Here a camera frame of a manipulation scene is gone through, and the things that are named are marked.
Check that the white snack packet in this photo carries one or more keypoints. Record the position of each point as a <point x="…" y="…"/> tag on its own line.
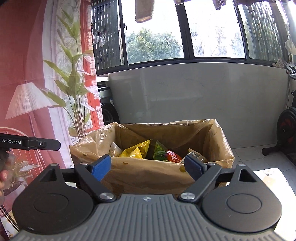
<point x="114" y="150"/>

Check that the black-framed window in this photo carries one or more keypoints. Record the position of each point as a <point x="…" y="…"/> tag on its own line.
<point x="187" y="30"/>

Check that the white hand fan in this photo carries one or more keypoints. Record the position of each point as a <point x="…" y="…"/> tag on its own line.
<point x="291" y="47"/>

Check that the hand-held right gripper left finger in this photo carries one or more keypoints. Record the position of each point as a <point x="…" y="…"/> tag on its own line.
<point x="100" y="168"/>

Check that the orange snack packet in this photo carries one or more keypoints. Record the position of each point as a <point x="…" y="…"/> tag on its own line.
<point x="174" y="157"/>

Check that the yellow snack packet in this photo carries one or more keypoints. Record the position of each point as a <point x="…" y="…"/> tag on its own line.
<point x="136" y="151"/>

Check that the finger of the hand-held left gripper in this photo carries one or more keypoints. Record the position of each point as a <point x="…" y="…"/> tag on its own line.
<point x="46" y="144"/>

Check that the beige hanging towel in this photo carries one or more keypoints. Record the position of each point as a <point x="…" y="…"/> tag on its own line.
<point x="144" y="11"/>

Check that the grey-beige hanging garment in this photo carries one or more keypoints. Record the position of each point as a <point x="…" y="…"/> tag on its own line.
<point x="179" y="1"/>

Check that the green snack packet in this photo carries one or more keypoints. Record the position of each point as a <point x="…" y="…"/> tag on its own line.
<point x="159" y="151"/>

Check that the brown cardboard box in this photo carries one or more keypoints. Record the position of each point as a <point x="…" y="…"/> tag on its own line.
<point x="148" y="180"/>

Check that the black exercise bike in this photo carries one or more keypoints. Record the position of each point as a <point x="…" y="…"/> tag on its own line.
<point x="286" y="129"/>

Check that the white hanging laundry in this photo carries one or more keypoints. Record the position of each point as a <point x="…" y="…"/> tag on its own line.
<point x="99" y="39"/>

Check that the crumpled beige cloth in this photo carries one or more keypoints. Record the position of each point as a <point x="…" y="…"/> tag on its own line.
<point x="280" y="63"/>

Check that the grey washing machine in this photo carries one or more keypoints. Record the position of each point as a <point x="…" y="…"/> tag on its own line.
<point x="107" y="104"/>

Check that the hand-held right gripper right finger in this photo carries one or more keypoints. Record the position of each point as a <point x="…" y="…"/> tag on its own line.
<point x="194" y="168"/>

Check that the person's left hand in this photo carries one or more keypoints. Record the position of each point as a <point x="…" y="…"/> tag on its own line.
<point x="3" y="178"/>

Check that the mauve hanging garment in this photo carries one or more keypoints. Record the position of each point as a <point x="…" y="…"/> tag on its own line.
<point x="219" y="4"/>

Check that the printed pink backdrop cloth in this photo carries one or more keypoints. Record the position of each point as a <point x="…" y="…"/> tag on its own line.
<point x="34" y="69"/>

